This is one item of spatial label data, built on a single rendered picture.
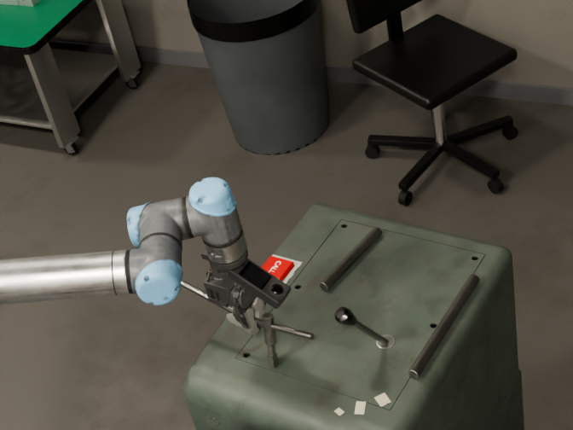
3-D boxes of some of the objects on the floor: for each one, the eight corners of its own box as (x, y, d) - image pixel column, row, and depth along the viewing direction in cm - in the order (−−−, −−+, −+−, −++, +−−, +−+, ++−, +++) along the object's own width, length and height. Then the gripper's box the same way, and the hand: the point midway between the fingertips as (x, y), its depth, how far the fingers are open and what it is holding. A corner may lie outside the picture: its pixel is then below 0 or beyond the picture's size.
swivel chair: (535, 124, 462) (528, -100, 398) (494, 221, 419) (478, -13, 355) (393, 110, 490) (365, -102, 425) (340, 199, 446) (300, -22, 382)
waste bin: (360, 96, 503) (338, -42, 458) (311, 171, 465) (283, 27, 420) (255, 84, 527) (225, -48, 482) (200, 154, 489) (162, 18, 444)
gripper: (218, 229, 202) (242, 309, 215) (191, 262, 196) (217, 341, 210) (257, 240, 198) (278, 320, 211) (230, 273, 192) (253, 352, 205)
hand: (258, 329), depth 208 cm, fingers closed
